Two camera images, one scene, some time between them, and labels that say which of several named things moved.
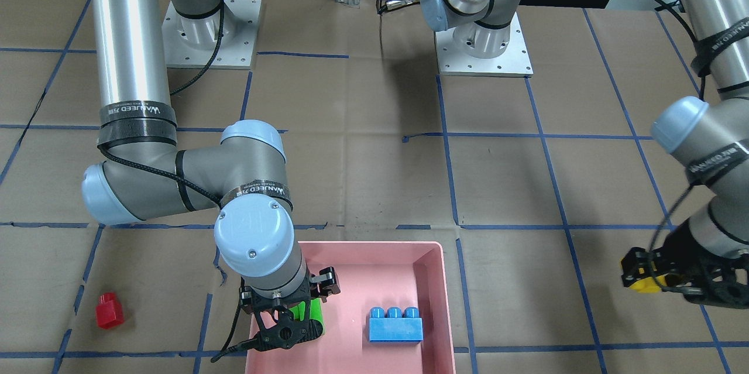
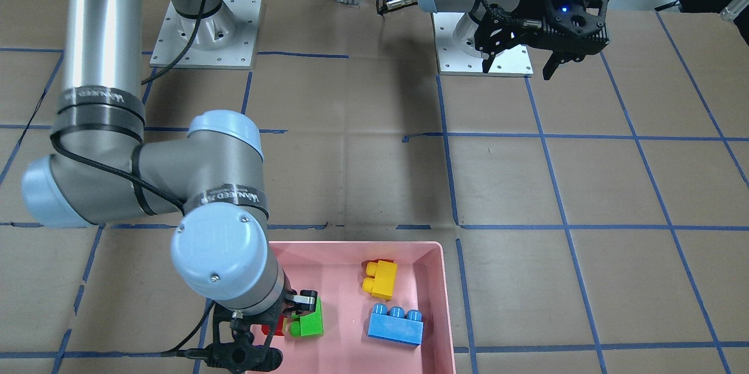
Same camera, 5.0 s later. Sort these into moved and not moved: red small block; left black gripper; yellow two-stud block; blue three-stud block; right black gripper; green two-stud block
Moved: left black gripper; yellow two-stud block; right black gripper; red small block
Not moved: green two-stud block; blue three-stud block
